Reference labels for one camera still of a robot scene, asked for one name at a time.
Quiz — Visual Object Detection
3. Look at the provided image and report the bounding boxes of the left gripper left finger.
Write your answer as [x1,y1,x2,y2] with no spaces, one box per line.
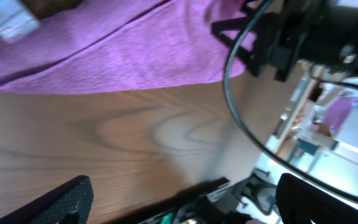
[0,175,94,224]

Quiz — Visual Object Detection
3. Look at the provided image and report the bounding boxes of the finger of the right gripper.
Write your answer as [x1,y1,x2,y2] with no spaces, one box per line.
[211,17,260,77]
[239,0,274,17]

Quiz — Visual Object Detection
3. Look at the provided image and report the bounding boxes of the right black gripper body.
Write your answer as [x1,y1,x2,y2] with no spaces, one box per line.
[256,1,358,82]

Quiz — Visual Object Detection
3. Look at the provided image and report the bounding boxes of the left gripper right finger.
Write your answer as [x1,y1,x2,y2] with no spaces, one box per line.
[275,173,358,224]

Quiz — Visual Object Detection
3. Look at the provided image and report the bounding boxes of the purple microfibre cloth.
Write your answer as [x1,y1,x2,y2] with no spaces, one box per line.
[0,0,242,95]

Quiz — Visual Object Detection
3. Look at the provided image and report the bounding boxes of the right black camera cable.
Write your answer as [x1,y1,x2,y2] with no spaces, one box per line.
[223,0,358,210]

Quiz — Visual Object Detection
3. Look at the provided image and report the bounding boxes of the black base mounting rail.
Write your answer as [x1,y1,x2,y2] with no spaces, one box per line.
[107,177,279,224]

